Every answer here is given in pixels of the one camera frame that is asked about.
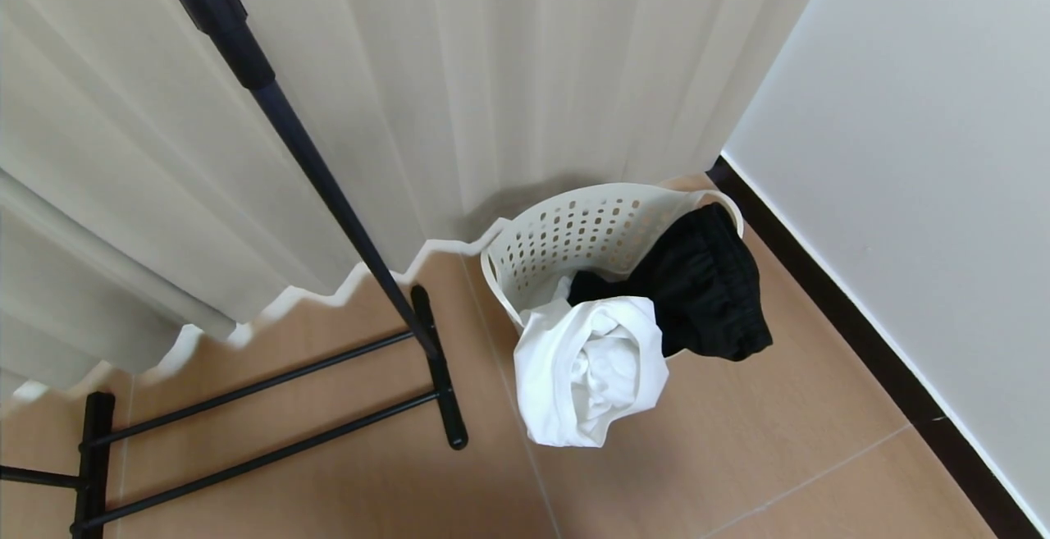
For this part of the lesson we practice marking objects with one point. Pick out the beige curtain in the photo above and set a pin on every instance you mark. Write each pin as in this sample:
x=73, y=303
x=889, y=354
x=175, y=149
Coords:
x=492, y=71

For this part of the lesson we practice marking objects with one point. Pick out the white laundry basket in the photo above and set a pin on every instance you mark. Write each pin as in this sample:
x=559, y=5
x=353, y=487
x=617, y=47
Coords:
x=509, y=256

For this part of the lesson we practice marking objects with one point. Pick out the black shorts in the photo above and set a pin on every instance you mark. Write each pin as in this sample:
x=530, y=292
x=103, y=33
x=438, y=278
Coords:
x=705, y=285

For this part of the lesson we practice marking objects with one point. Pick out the white t-shirt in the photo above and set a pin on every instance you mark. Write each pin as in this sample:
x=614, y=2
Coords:
x=550, y=375

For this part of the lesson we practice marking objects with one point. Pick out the black clothes rack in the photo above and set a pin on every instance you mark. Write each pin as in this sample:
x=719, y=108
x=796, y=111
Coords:
x=238, y=47

